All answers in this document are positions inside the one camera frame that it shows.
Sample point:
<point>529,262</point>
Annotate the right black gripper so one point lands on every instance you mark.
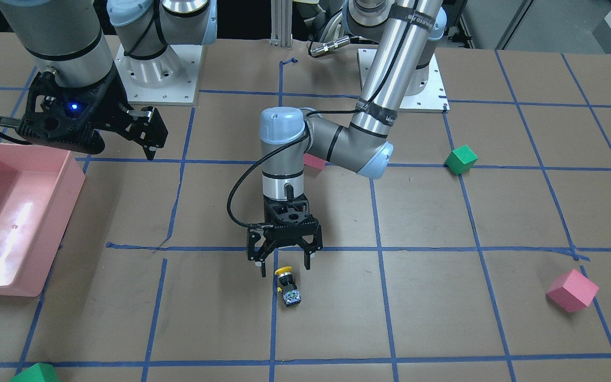
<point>116,99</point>

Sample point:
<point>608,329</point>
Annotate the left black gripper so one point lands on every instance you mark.
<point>257,245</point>

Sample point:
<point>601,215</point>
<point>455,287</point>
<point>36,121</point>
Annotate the yellow push button switch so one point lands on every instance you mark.
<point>287,287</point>

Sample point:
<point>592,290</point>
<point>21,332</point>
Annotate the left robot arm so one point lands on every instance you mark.
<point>355,139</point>

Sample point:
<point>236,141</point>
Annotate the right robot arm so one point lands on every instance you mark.
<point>65,37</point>

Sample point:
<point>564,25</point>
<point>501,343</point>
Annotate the green cube near left arm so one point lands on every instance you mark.
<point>461,160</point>

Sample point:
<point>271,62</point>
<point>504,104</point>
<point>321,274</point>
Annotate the pink cube centre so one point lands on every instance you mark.
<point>314,162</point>

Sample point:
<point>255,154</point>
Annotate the pink cube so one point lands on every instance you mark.
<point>314,162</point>
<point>572,291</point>

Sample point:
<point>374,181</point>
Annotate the pink plastic bin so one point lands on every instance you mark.
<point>39,187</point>

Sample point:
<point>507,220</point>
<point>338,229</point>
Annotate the green cube near bin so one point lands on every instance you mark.
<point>39,372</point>

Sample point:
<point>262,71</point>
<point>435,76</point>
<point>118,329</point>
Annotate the pink cube far side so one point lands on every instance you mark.
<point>572,291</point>

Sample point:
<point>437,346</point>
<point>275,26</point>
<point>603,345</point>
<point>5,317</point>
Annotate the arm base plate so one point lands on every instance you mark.
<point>426,91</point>
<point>169,79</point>

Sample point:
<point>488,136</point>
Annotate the aluminium profile post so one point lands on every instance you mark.
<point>281,24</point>

